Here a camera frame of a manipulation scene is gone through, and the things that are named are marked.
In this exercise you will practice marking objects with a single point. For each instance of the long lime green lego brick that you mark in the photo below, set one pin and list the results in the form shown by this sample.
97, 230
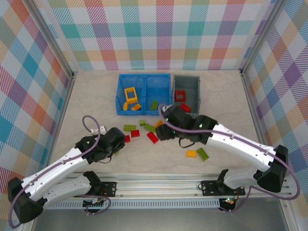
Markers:
150, 127

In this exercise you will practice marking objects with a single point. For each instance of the small red lego brick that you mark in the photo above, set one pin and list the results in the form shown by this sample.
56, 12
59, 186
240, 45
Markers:
127, 138

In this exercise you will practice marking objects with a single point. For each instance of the red lego window frame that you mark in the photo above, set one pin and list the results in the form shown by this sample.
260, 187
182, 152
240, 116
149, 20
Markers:
176, 95

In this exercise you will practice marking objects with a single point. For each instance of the orange lego brick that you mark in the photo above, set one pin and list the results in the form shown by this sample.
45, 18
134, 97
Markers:
158, 123
136, 107
191, 154

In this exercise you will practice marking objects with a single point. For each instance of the small lime green lego piece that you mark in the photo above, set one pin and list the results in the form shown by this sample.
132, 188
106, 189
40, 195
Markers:
117, 152

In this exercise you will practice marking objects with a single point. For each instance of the small lime green lego brick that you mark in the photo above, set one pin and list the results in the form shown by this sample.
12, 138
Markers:
142, 123

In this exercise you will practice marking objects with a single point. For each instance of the lime green lego plate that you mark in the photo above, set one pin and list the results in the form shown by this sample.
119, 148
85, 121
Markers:
154, 105

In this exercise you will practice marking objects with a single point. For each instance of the yellow lego window frame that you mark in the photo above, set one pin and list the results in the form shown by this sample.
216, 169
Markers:
126, 95

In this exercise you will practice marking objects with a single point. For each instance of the grey plastic bin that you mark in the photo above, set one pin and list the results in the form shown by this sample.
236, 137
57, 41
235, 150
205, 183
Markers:
190, 84

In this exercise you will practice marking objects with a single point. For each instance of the blue plastic bin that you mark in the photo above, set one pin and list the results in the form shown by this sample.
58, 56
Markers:
120, 84
156, 89

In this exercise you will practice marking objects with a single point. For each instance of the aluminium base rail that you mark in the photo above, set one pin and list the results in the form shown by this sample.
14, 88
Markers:
156, 185

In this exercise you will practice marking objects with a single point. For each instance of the aluminium table edge bar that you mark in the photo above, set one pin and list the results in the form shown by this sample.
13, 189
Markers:
63, 108
254, 108

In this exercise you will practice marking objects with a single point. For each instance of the aluminium upright frame post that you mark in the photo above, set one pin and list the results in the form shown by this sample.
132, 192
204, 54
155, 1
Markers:
262, 36
55, 38

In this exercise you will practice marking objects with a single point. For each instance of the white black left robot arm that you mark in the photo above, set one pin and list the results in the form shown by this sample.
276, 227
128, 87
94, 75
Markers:
55, 168

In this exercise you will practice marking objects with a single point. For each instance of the small black controller board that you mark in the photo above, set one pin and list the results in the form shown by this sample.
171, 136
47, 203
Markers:
92, 204
228, 201

